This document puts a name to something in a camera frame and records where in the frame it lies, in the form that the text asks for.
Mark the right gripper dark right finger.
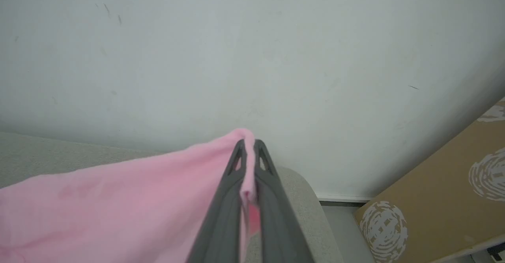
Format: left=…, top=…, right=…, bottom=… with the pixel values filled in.
left=254, top=139, right=316, bottom=263

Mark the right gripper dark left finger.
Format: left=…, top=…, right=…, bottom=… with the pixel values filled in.
left=186, top=139, right=247, bottom=263

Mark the pink cloth garment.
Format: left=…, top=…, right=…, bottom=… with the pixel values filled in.
left=0, top=128, right=263, bottom=263

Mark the white skirting board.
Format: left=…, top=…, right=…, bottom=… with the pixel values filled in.
left=316, top=193, right=374, bottom=205

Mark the brown board with white swirls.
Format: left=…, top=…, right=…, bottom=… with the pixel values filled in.
left=353, top=97, right=505, bottom=263

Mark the grey fabric sofa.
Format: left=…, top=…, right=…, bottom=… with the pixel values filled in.
left=0, top=132, right=344, bottom=263

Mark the black plastic object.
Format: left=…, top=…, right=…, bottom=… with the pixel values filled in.
left=486, top=242, right=505, bottom=262

